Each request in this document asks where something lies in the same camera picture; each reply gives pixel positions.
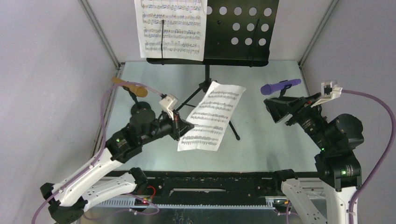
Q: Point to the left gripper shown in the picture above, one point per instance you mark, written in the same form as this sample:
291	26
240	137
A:
180	127

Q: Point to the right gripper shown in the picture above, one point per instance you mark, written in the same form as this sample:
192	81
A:
278	108

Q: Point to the sheet music page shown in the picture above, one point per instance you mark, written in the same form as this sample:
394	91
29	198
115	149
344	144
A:
171	29
211	117

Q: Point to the black music stand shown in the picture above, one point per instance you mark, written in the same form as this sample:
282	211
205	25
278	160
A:
238	33

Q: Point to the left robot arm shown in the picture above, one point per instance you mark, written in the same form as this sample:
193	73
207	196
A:
70	199

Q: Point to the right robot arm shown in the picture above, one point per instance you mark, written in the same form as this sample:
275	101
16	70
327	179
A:
336	164

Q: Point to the black right microphone stand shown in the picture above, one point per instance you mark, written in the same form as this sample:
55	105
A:
283	91

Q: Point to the black microphone stand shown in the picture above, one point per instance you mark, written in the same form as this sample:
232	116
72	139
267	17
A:
283	91
138	104

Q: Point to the purple microphone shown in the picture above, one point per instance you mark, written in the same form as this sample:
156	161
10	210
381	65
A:
268	89

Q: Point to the black left microphone stand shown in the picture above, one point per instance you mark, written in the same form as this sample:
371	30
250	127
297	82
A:
138	104

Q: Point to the gold microphone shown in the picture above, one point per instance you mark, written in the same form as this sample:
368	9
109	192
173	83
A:
139	91

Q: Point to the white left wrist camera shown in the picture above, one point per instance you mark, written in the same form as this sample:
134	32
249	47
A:
167	104

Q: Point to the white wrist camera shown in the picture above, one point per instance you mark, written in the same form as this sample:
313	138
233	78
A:
167	104
330	90

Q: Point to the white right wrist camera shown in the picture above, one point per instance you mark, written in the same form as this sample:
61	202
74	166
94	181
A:
330	90

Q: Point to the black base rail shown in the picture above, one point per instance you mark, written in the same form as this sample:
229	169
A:
228	189

